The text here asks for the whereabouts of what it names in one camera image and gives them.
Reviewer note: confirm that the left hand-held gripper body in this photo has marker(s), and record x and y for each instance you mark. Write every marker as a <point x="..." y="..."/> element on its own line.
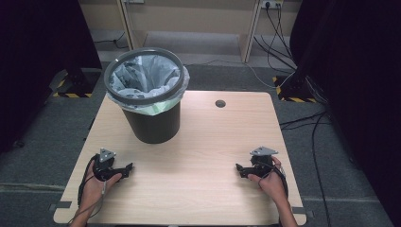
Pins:
<point x="104" y="167"/>

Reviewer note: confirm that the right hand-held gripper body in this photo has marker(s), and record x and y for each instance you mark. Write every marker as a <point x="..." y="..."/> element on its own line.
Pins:
<point x="261" y="164"/>

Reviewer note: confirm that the dark grey trash can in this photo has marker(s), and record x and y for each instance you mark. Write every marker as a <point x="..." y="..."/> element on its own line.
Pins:
<point x="154" y="127"/>

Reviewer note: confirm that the white printed plastic trash bag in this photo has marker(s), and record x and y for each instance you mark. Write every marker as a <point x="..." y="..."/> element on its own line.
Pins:
<point x="145" y="75"/>

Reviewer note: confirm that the person's right hand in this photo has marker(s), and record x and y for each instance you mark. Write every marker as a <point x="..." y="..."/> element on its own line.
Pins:
<point x="272" y="186"/>

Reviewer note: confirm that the person's left hand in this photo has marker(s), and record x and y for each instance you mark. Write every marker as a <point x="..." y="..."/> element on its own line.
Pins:
<point x="94" y="192"/>

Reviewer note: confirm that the grey tape strip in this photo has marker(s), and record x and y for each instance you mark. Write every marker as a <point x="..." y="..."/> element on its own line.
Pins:
<point x="301" y="210"/>
<point x="61" y="205"/>

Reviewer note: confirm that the black stand base striped tape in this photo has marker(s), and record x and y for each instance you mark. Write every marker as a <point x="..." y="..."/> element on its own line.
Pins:
<point x="291" y="91"/>
<point x="80" y="83"/>

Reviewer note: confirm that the black curtain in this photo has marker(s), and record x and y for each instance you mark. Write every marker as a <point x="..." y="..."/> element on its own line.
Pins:
<point x="31" y="63"/>
<point x="362" y="94"/>

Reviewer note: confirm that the white wall socket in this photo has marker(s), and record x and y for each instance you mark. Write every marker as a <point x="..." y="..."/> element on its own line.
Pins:
<point x="272" y="3"/>

